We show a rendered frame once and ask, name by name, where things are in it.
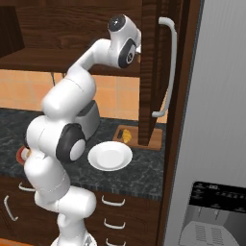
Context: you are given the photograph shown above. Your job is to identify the golden croissant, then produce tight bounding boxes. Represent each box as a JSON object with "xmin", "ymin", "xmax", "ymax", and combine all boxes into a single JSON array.
[{"xmin": 121, "ymin": 128, "xmax": 133, "ymax": 144}]

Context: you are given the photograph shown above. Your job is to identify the wooden cutting board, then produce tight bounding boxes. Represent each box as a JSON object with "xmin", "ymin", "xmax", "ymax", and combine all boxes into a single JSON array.
[{"xmin": 111, "ymin": 124, "xmax": 164, "ymax": 152}]

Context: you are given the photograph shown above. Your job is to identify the silver toaster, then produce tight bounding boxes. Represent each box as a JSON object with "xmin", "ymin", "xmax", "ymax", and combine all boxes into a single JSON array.
[{"xmin": 75, "ymin": 99, "xmax": 101, "ymax": 142}]

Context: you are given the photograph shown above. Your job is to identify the white plate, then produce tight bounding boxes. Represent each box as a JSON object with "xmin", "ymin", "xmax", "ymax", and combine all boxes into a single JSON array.
[{"xmin": 86, "ymin": 140, "xmax": 134, "ymax": 172}]

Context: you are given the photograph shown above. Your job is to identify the dark wood fridge side panel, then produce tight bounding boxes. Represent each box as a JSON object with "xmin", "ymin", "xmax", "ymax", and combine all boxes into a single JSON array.
[{"xmin": 155, "ymin": 0, "xmax": 204, "ymax": 246}]

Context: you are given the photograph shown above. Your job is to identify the dark wood drawer front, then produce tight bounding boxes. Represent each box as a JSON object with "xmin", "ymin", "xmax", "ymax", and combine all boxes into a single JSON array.
[
  {"xmin": 94, "ymin": 190, "xmax": 162, "ymax": 216},
  {"xmin": 95, "ymin": 234, "xmax": 160, "ymax": 246},
  {"xmin": 95, "ymin": 213, "xmax": 160, "ymax": 237},
  {"xmin": 0, "ymin": 174, "xmax": 37, "ymax": 197}
]

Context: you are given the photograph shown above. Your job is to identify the grey fridge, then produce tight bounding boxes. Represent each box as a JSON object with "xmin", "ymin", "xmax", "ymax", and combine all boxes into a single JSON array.
[{"xmin": 162, "ymin": 0, "xmax": 246, "ymax": 246}]

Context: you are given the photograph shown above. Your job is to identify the red round pastry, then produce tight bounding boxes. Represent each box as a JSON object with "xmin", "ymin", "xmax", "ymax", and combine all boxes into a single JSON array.
[{"xmin": 15, "ymin": 145, "xmax": 32, "ymax": 166}]

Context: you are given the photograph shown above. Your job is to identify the dark wood base cupboard door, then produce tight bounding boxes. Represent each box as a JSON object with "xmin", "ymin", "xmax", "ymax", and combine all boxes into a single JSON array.
[{"xmin": 0, "ymin": 191, "xmax": 61, "ymax": 242}]

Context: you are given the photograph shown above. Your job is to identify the white cupboard door handle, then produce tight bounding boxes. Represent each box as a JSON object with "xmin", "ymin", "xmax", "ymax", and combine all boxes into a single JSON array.
[{"xmin": 151, "ymin": 16, "xmax": 179, "ymax": 119}]

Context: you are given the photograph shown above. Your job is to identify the white drawer handle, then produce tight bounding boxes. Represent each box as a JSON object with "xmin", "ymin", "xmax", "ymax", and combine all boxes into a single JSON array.
[
  {"xmin": 17, "ymin": 181, "xmax": 37, "ymax": 193},
  {"xmin": 103, "ymin": 218, "xmax": 127, "ymax": 231},
  {"xmin": 105, "ymin": 237, "xmax": 127, "ymax": 246},
  {"xmin": 101, "ymin": 194, "xmax": 127, "ymax": 208}
]

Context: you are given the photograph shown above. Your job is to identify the dark wood wall cupboard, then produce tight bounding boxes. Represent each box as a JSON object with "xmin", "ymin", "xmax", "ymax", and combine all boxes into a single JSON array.
[{"xmin": 0, "ymin": 0, "xmax": 144, "ymax": 78}]

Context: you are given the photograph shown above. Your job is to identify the white base cupboard handle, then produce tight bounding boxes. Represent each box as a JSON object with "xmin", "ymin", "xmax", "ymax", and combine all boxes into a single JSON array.
[{"xmin": 3, "ymin": 194, "xmax": 19, "ymax": 222}]

